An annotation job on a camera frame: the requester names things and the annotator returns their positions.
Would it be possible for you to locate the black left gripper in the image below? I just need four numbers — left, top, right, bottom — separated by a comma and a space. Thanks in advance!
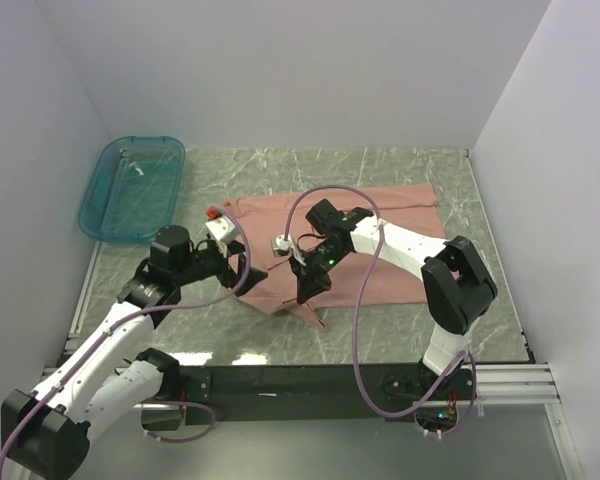
175, 239, 268, 296

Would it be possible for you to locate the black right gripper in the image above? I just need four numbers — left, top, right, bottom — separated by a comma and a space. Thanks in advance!
290, 240, 350, 304

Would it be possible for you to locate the pink t shirt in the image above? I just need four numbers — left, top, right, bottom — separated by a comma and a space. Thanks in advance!
218, 182, 447, 330

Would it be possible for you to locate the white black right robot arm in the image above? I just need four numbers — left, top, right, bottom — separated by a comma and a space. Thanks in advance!
276, 199, 498, 399

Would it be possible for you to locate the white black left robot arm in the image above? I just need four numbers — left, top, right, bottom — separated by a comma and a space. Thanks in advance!
0, 215, 257, 479

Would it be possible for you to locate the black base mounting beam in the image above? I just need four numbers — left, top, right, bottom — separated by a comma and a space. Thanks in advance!
119, 363, 479, 432

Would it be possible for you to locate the teal transparent plastic bin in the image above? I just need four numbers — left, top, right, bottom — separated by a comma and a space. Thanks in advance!
78, 136, 186, 245

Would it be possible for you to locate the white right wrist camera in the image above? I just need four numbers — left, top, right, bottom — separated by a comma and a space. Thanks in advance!
271, 235, 305, 265

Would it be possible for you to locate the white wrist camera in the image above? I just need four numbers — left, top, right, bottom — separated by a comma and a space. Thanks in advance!
271, 235, 305, 265
205, 206, 238, 258

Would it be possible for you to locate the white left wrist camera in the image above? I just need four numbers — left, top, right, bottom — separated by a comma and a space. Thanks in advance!
205, 206, 238, 258

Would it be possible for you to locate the aluminium frame rail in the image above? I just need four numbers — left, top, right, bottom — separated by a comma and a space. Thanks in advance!
0, 350, 560, 479

